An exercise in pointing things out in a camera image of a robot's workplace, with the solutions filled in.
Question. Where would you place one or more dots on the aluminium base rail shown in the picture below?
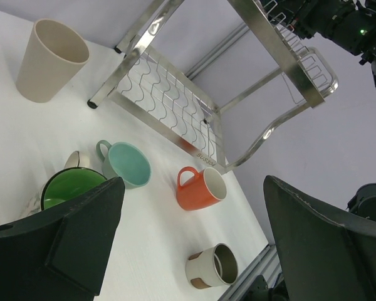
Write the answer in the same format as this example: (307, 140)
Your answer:
(262, 273)

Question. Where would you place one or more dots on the beige tumbler cup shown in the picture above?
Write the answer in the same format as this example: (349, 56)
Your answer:
(54, 55)

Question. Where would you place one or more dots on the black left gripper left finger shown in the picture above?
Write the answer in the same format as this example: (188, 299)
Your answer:
(61, 253)

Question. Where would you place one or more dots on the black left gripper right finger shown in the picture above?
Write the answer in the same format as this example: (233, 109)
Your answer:
(325, 253)

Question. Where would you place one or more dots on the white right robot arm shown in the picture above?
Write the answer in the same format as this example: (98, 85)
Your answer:
(349, 24)

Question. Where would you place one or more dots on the light teal mug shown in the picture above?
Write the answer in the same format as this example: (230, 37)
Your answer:
(126, 161)

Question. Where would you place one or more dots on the orange mug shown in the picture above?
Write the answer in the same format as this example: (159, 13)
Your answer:
(198, 190)

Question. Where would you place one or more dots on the steel lined paper cup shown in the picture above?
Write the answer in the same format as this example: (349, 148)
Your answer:
(213, 267)

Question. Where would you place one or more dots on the green interior floral mug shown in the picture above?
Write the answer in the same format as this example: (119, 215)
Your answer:
(73, 180)

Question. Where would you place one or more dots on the stainless steel dish rack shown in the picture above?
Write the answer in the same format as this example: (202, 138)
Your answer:
(262, 57)

